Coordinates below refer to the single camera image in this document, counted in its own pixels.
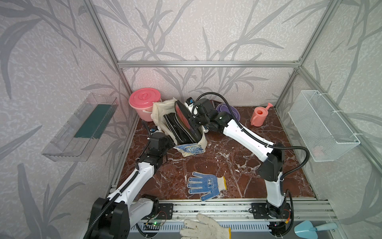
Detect black paddle case white trim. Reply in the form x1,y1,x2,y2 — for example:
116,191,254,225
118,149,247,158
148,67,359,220
163,113,193,145

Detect clear case red paddle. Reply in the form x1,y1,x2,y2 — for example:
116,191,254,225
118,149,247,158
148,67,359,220
175,101,203,143

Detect light blue garden trowel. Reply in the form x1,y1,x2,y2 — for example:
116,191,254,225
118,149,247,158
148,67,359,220
294,221,338,239

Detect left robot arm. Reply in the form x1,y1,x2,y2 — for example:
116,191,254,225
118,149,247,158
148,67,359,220
84,126,174,239

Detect white wire mesh basket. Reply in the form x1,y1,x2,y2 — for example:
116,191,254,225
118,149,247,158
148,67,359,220
288,90,361,162

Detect white knit work glove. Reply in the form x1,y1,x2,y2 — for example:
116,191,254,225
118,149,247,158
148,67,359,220
180,214,231,239

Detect pink watering can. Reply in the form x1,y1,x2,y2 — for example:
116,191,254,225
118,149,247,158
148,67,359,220
250,103,273,127

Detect clear acrylic wall shelf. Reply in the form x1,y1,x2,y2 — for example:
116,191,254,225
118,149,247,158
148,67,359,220
42,93,118,162

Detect blue dotted work glove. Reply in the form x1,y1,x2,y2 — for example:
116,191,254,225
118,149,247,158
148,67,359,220
187,172,227,201

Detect cream canvas tote bag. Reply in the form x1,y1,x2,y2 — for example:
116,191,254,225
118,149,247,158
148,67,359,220
151,98,208,157

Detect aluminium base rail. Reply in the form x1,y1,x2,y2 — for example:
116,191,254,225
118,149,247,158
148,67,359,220
159,198,338,223

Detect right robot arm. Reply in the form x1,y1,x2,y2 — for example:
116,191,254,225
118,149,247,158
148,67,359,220
178,93,310,218

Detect pink bucket with lid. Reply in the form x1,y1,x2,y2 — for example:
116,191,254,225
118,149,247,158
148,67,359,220
129,88,161,122

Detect purple paddle case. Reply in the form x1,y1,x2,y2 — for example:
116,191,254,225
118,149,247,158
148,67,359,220
216,103,240,121

